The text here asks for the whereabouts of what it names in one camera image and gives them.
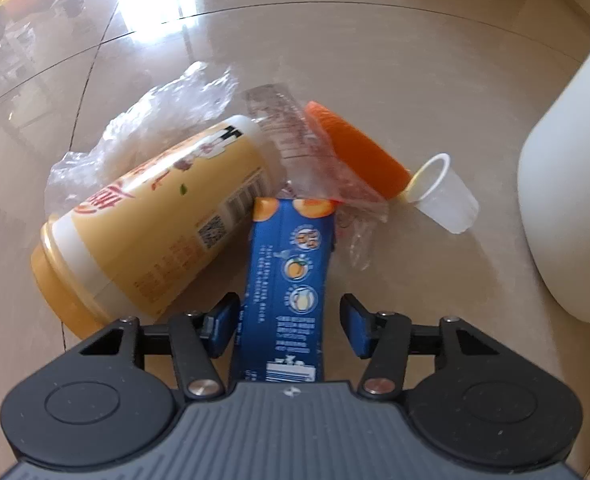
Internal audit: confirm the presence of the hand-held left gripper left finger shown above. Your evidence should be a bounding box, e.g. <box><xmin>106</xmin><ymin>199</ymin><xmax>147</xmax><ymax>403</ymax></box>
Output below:
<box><xmin>78</xmin><ymin>291</ymin><xmax>242</xmax><ymax>401</ymax></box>

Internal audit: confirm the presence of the clear plastic bag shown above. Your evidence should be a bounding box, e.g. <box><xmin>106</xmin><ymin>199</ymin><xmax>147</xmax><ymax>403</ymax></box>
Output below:
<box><xmin>45</xmin><ymin>62</ymin><xmax>241</xmax><ymax>211</ymax></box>

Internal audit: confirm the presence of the white plastic trash bin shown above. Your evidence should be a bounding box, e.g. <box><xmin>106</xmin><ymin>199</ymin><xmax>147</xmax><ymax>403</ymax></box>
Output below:
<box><xmin>517</xmin><ymin>15</ymin><xmax>590</xmax><ymax>325</ymax></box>

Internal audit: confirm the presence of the blue juice carton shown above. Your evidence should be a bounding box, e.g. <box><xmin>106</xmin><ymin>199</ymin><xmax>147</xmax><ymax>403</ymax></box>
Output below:
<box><xmin>229</xmin><ymin>197</ymin><xmax>337</xmax><ymax>385</ymax></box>

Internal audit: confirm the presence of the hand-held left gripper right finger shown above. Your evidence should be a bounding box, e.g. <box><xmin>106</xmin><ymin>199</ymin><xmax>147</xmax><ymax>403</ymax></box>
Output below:
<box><xmin>339</xmin><ymin>293</ymin><xmax>506</xmax><ymax>402</ymax></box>

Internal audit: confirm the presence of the yellow drink bottle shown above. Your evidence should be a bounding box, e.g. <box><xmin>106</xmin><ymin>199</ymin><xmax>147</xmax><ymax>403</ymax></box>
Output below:
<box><xmin>30</xmin><ymin>115</ymin><xmax>276</xmax><ymax>338</ymax></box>

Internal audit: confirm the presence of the small clear plastic cup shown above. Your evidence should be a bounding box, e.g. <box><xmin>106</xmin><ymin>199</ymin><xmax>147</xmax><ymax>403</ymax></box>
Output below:
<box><xmin>406</xmin><ymin>154</ymin><xmax>480</xmax><ymax>235</ymax></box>

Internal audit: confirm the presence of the crumpled clear wrapper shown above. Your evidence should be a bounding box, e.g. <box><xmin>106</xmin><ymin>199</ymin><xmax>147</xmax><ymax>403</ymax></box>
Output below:
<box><xmin>242</xmin><ymin>85</ymin><xmax>391</xmax><ymax>271</ymax></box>

